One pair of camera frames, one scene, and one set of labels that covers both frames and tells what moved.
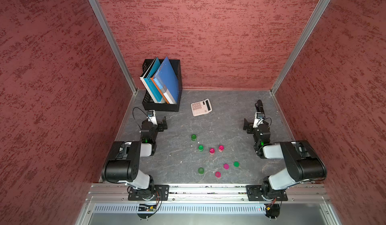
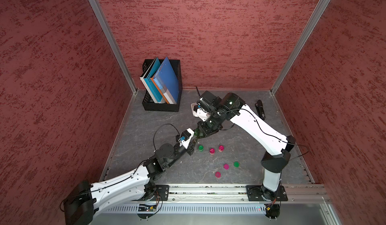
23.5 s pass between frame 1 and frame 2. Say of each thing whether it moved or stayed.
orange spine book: stayed
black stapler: stayed
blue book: stayed
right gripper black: moved
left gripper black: moved
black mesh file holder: stayed
